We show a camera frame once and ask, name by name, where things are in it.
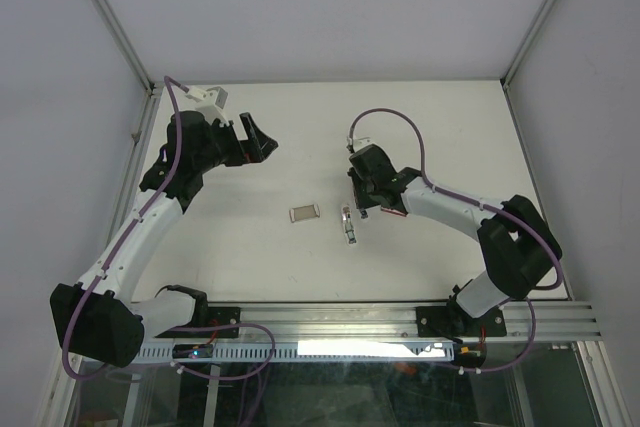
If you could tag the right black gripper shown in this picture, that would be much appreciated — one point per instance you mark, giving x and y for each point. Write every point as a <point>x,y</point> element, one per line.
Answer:
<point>360,199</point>

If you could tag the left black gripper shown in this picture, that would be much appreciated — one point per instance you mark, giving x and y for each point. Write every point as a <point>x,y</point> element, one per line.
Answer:
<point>260,144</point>

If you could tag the red white staple box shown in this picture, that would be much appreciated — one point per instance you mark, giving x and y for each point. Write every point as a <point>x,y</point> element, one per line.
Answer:
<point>304,213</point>

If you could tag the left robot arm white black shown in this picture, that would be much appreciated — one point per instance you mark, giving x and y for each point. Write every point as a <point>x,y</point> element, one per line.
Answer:
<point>97,316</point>

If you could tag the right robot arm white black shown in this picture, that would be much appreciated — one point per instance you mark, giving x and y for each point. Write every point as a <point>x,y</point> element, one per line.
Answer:
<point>517,245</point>

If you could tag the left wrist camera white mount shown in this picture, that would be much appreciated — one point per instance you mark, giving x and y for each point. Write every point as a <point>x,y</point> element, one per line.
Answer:
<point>209,102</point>

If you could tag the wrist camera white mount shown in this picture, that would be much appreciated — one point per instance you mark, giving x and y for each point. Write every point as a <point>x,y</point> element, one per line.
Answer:
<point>209,102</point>
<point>356,144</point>

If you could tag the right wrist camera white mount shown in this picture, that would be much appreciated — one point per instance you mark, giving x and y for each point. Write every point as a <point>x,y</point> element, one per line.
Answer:
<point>356,144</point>

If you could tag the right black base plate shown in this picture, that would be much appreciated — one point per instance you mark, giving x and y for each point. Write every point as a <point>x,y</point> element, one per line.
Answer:
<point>452,323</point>

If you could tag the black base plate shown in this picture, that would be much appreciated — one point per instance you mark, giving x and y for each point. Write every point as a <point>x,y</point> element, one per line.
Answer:
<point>452,323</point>
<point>222,322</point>

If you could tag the white slotted cable duct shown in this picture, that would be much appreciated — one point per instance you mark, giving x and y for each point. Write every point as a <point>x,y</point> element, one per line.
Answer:
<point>301,351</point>

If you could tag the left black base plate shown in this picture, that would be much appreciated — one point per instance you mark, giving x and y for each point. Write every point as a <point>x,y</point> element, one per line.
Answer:
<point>222,322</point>

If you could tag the left aluminium frame post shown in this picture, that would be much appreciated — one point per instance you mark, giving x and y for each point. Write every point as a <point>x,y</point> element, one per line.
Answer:
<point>124,44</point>

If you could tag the aluminium frame post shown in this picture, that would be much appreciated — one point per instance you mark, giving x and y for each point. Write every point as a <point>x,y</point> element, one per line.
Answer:
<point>124,44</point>
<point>537,23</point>

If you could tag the aluminium front rail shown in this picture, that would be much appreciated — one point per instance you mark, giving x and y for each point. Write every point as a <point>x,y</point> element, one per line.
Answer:
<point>556,321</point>

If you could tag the right aluminium frame post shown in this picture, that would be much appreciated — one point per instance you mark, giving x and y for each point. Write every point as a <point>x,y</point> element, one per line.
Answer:
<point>537,23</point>

